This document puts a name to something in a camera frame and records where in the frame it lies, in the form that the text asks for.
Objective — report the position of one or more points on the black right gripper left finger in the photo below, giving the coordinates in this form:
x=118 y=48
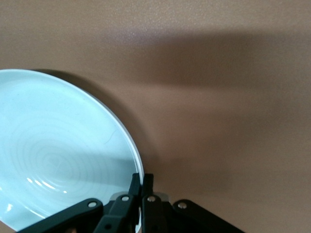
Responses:
x=114 y=213

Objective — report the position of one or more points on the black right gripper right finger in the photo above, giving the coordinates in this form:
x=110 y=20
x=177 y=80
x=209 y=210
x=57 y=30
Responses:
x=155 y=216

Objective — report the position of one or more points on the light blue round plate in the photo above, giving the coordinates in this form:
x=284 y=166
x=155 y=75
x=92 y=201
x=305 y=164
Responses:
x=60 y=145

